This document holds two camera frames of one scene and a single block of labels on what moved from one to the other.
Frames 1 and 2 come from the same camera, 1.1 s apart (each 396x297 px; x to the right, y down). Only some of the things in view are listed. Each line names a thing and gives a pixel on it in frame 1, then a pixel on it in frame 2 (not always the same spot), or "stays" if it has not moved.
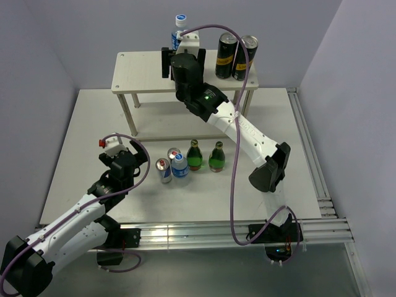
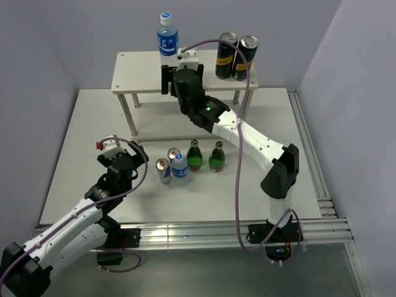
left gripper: (141, 156) stays
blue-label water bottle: (179, 166) stays
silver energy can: (163, 166) stays
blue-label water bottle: (180, 24) to (167, 41)
